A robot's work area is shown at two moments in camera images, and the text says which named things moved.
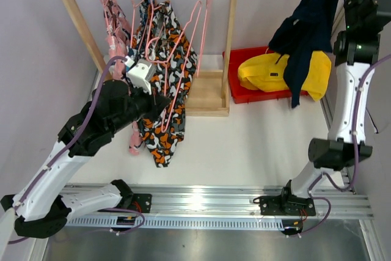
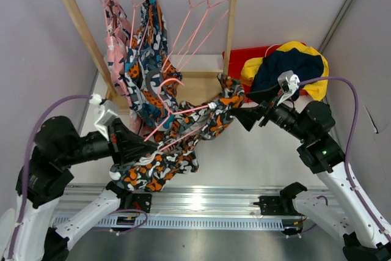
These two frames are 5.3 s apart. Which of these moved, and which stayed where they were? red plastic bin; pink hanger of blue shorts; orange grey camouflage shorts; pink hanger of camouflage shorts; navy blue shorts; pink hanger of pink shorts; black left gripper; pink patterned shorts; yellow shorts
Moved: orange grey camouflage shorts; black left gripper; navy blue shorts; pink hanger of camouflage shorts
Stayed: red plastic bin; yellow shorts; pink hanger of pink shorts; pink patterned shorts; pink hanger of blue shorts
